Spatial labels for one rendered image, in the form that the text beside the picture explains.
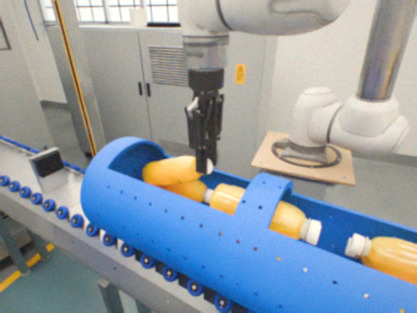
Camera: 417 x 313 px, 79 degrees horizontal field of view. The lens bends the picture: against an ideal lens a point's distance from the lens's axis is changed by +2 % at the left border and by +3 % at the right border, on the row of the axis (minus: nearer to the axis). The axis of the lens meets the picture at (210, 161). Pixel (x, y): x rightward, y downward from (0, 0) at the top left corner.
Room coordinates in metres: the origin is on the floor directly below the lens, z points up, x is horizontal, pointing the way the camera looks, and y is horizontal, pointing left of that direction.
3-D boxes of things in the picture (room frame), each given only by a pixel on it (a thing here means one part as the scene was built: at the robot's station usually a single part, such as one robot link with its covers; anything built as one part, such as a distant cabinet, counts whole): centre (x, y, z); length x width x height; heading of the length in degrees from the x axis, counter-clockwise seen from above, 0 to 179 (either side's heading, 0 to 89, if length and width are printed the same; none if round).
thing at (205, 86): (0.54, 0.01, 1.39); 0.08 x 0.07 x 0.09; 150
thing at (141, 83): (2.60, 0.51, 0.72); 2.15 x 0.54 x 1.45; 68
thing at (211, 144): (0.56, 0.00, 1.23); 0.03 x 0.01 x 0.07; 60
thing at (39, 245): (1.25, 1.19, 0.31); 0.06 x 0.06 x 0.63; 60
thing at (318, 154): (1.00, -0.40, 1.04); 0.22 x 0.18 x 0.06; 67
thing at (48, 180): (0.84, 0.62, 1.00); 0.10 x 0.04 x 0.15; 150
